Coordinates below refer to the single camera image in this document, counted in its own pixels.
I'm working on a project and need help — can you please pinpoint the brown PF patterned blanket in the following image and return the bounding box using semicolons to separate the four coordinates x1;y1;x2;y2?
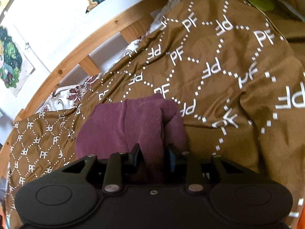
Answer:
3;0;304;228

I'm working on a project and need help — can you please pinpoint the blond anime character poster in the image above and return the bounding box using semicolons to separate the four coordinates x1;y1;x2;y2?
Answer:
1;25;35;97

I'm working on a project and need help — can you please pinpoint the white floral pillow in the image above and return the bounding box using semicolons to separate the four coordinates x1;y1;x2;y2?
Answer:
37;12;164;113

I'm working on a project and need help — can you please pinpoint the maroon long-sleeve shirt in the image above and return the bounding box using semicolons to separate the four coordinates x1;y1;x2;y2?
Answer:
75;94;188;169

